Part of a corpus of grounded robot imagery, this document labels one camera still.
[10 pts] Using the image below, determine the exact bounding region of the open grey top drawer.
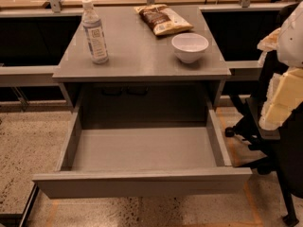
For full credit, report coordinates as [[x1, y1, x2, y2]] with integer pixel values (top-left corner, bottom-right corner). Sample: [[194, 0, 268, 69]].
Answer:
[[32, 93, 253, 200]]

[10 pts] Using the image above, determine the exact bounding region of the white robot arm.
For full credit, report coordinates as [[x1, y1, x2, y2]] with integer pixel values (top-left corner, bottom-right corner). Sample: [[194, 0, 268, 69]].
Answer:
[[258, 2, 303, 131]]

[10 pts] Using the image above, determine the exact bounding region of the white bowl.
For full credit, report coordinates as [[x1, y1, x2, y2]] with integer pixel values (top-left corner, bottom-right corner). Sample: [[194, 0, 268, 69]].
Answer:
[[171, 33, 209, 63]]

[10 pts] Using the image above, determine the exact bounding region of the grey metal frame rail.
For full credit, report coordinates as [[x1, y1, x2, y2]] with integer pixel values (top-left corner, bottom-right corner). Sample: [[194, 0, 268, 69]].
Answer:
[[0, 9, 82, 86]]

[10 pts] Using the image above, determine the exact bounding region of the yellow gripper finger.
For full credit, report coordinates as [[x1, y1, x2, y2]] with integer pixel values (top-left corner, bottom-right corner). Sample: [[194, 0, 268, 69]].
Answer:
[[258, 67, 303, 131], [257, 28, 280, 65]]

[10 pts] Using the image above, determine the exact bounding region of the clear plastic water bottle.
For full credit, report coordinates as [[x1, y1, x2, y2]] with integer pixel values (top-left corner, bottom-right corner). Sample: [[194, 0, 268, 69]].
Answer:
[[81, 0, 108, 64]]

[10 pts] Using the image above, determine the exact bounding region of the grey drawer cabinet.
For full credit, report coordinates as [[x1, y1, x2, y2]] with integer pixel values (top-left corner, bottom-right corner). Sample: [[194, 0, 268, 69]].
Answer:
[[53, 6, 230, 105]]

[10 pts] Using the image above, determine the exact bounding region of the brown snack chip bag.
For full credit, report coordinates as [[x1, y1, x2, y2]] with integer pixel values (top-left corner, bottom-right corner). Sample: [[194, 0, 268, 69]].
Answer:
[[134, 4, 193, 36]]

